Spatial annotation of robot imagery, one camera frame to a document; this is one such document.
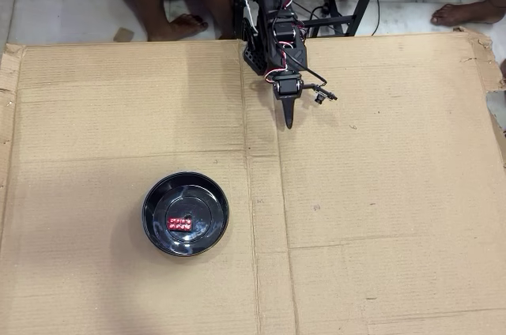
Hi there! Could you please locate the bare foot with anklet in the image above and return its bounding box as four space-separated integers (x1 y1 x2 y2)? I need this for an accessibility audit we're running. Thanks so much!
430 0 506 26

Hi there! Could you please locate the corrugated cardboard sheet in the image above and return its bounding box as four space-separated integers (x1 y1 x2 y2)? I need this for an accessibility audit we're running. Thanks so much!
0 26 506 335

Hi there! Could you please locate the black round bowl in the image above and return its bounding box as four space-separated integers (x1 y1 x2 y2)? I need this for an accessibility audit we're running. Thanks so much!
141 171 231 258

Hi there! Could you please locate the red lego block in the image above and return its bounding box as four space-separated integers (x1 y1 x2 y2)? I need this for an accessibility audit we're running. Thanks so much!
167 216 194 231

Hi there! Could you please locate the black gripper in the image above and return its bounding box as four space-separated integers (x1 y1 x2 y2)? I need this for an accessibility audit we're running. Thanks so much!
271 73 304 130

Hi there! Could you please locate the black camera cable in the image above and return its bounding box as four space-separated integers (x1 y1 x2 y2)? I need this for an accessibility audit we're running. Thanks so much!
276 40 328 87

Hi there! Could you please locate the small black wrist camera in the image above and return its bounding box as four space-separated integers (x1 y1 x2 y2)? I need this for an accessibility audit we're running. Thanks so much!
303 81 338 107

